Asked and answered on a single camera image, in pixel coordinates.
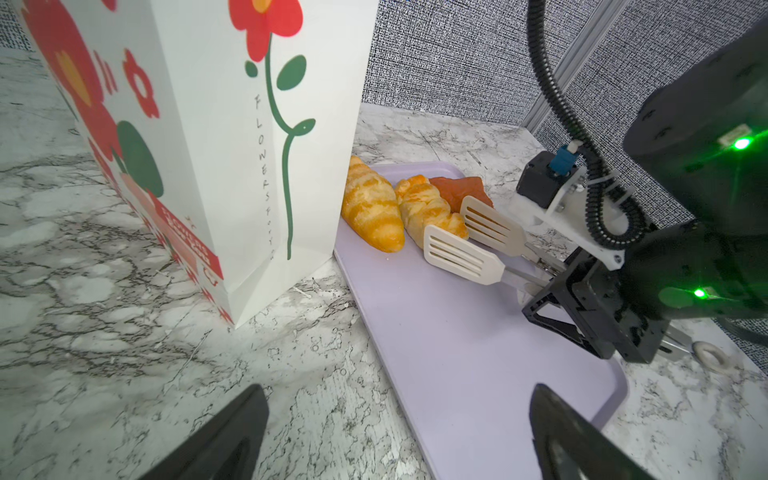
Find white paper bag red flower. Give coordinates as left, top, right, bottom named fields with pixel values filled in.
left=13, top=1, right=378, bottom=326

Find striped croissant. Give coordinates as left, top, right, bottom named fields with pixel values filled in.
left=341, top=156, right=405, bottom=253

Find lavender plastic tray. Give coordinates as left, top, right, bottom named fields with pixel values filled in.
left=335, top=224, right=629, bottom=479

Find reddish brown croissant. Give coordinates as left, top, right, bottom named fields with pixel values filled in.
left=429, top=176, right=494, bottom=213

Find twisted golden bread roll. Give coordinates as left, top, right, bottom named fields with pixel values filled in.
left=395, top=175, right=469, bottom=249

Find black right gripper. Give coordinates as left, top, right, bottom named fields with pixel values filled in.
left=522, top=248, right=669, bottom=364

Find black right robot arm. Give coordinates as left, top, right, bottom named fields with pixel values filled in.
left=517, top=1, right=767, bottom=370

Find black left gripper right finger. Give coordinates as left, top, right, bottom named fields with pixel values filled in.
left=529, top=384, right=652, bottom=480

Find black corrugated cable conduit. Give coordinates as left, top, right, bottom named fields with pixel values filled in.
left=526, top=0, right=652, bottom=251

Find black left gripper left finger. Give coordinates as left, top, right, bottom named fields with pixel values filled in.
left=143, top=384, right=269, bottom=479

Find white slotted serving tongs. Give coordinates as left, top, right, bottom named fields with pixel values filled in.
left=422, top=196, right=734, bottom=373

